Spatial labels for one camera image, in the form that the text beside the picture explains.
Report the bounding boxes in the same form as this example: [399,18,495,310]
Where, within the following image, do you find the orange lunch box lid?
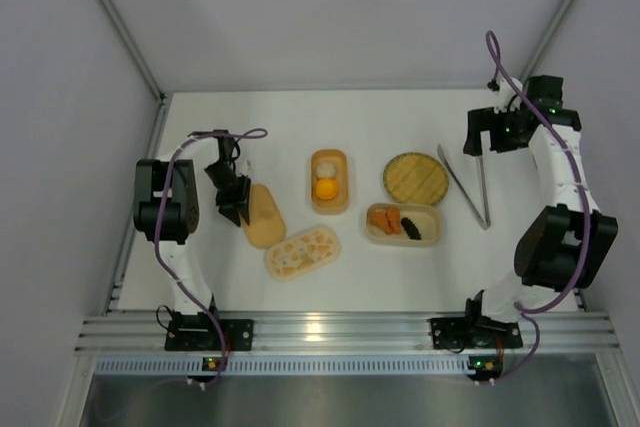
[242,184,287,250]

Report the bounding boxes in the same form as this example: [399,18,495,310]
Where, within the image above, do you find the white rice ball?
[315,160,338,179]

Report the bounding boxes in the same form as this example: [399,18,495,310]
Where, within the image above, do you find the yellow egg yolk food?
[315,178,340,201]

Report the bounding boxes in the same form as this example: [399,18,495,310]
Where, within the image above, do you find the metal food tongs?
[436,144,492,230]

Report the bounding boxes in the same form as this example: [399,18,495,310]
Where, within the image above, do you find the orange lunch box container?
[308,148,350,215]

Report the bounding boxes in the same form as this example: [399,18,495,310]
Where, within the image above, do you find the beige lunch box container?
[365,203,441,247]

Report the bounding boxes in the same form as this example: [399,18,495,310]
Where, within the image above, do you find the black sea cucumber food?
[400,217,422,241]

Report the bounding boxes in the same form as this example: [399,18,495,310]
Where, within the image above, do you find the orange fried chicken piece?
[368,210,389,230]

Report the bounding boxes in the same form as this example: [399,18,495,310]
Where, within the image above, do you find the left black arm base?
[164,316,254,352]

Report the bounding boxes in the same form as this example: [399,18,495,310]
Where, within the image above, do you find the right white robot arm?
[463,76,618,323]

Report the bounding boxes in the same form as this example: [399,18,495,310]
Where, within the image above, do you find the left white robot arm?
[133,130,253,319]

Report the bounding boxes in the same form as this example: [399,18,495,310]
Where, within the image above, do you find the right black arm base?
[429,316,523,353]

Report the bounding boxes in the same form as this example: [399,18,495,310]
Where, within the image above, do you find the patterned beige lunch box lid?
[264,225,342,281]

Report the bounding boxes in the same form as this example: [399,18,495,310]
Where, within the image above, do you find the round woven bamboo tray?
[382,152,449,206]

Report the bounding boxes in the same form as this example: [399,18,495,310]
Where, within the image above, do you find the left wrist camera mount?
[237,159,252,177]

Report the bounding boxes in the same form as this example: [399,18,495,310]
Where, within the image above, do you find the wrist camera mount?
[487,77,521,114]
[237,159,252,177]

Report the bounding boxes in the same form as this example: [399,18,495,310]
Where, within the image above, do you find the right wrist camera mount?
[487,77,521,114]

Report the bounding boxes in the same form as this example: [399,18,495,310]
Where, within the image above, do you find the aluminium front rail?
[75,311,620,355]

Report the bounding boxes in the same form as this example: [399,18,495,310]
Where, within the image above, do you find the right aluminium frame post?
[518,0,579,80]

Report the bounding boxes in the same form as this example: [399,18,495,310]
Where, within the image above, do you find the aluminium frame post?
[96,0,166,105]
[518,0,579,80]

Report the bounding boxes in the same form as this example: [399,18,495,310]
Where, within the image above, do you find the slotted grey cable duct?
[94,355,500,377]

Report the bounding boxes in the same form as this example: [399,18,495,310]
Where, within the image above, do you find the left aluminium frame post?
[96,0,166,105]

